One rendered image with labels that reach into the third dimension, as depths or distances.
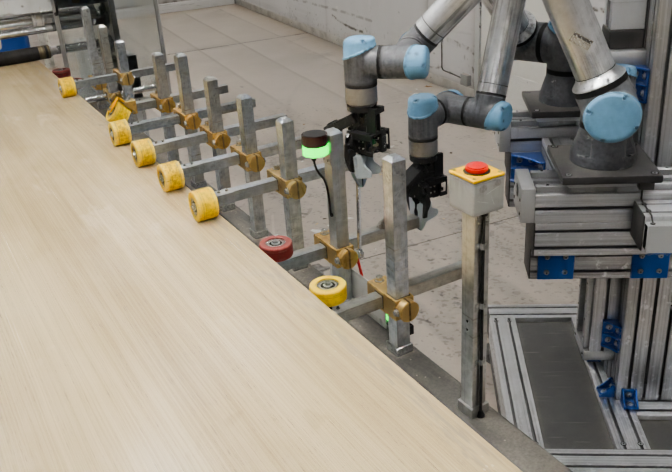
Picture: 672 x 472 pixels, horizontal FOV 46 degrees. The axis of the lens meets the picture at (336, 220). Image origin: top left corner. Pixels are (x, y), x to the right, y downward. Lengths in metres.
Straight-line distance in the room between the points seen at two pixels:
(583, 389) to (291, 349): 1.28
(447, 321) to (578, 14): 1.79
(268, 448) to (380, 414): 0.19
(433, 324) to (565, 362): 0.72
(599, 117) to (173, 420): 1.04
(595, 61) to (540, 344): 1.27
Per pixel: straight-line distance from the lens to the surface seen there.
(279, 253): 1.85
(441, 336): 3.14
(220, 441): 1.31
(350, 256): 1.90
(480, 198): 1.38
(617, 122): 1.75
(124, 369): 1.53
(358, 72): 1.79
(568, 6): 1.71
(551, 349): 2.73
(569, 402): 2.51
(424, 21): 1.88
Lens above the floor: 1.74
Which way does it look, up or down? 25 degrees down
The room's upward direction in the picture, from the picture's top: 4 degrees counter-clockwise
